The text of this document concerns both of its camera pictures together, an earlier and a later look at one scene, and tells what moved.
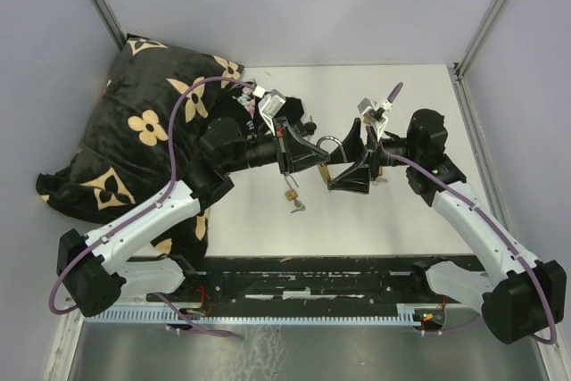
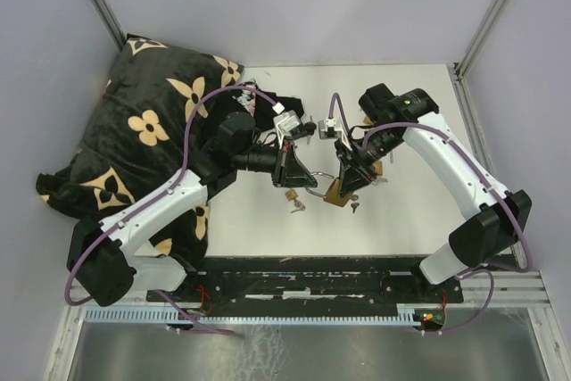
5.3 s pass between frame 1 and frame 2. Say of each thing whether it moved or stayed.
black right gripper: stayed
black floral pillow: stayed
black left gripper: moved
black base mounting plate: stayed
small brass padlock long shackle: stayed
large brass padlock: moved
